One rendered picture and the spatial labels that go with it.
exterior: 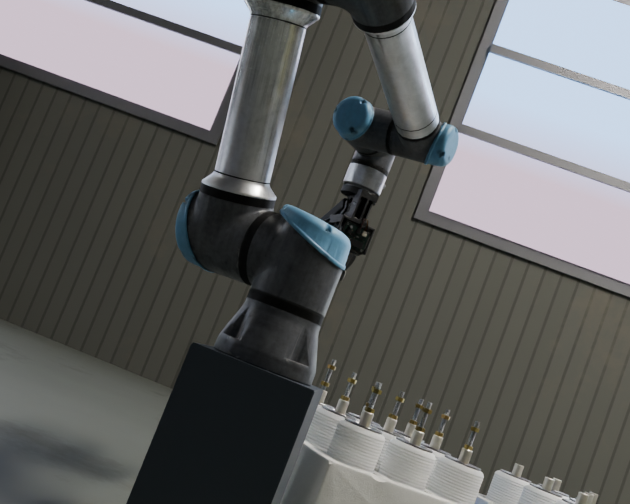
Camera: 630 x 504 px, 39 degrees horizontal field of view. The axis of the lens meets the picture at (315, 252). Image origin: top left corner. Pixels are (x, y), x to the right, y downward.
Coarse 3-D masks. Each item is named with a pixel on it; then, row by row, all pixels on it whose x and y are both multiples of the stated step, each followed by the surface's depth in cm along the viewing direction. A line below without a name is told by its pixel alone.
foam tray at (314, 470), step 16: (304, 448) 169; (320, 448) 172; (304, 464) 167; (320, 464) 161; (336, 464) 158; (304, 480) 164; (320, 480) 159; (336, 480) 159; (352, 480) 160; (368, 480) 161; (384, 480) 163; (288, 496) 167; (304, 496) 162; (320, 496) 158; (336, 496) 159; (352, 496) 160; (368, 496) 161; (384, 496) 162; (400, 496) 163; (416, 496) 165; (432, 496) 166
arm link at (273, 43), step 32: (256, 0) 126; (288, 0) 125; (320, 0) 126; (256, 32) 128; (288, 32) 128; (256, 64) 128; (288, 64) 129; (256, 96) 128; (288, 96) 131; (224, 128) 132; (256, 128) 129; (224, 160) 131; (256, 160) 130; (192, 192) 136; (224, 192) 129; (256, 192) 130; (192, 224) 132; (224, 224) 130; (192, 256) 133; (224, 256) 129
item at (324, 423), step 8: (320, 408) 178; (320, 416) 176; (328, 416) 175; (336, 416) 175; (312, 424) 177; (320, 424) 176; (328, 424) 175; (336, 424) 175; (312, 432) 176; (320, 432) 175; (328, 432) 175; (312, 440) 176; (320, 440) 175; (328, 440) 174
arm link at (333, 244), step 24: (264, 216) 129; (288, 216) 126; (312, 216) 125; (264, 240) 126; (288, 240) 125; (312, 240) 124; (336, 240) 125; (240, 264) 128; (264, 264) 126; (288, 264) 124; (312, 264) 124; (336, 264) 126; (264, 288) 124; (288, 288) 123; (312, 288) 124
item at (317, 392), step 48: (192, 384) 119; (240, 384) 118; (288, 384) 118; (192, 432) 118; (240, 432) 118; (288, 432) 117; (144, 480) 118; (192, 480) 117; (240, 480) 117; (288, 480) 132
